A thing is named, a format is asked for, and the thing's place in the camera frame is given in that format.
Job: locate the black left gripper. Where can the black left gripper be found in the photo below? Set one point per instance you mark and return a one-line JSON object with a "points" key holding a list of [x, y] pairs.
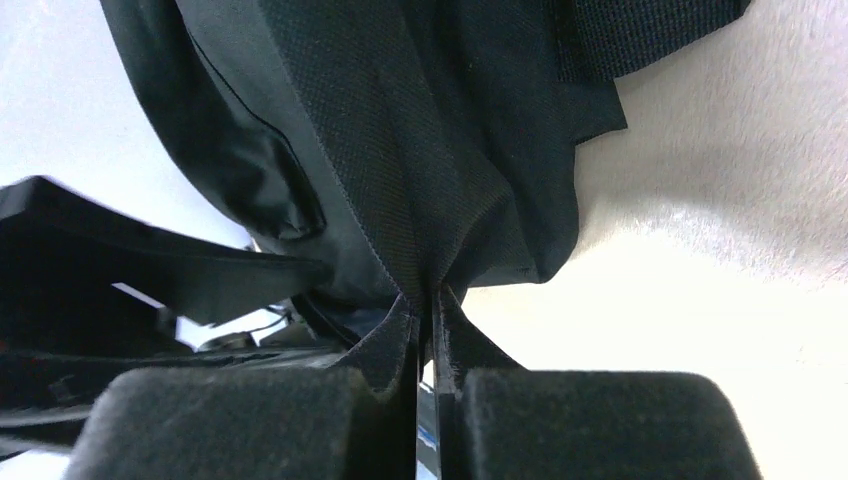
{"points": [[88, 294]]}

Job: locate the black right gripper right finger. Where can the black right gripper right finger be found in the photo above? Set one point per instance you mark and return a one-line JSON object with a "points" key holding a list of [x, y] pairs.
{"points": [[498, 420]]}

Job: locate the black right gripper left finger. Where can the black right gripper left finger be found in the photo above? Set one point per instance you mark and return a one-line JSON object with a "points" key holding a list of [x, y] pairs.
{"points": [[353, 420]]}

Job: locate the black student backpack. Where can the black student backpack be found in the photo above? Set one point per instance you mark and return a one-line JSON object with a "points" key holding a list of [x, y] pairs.
{"points": [[405, 144]]}

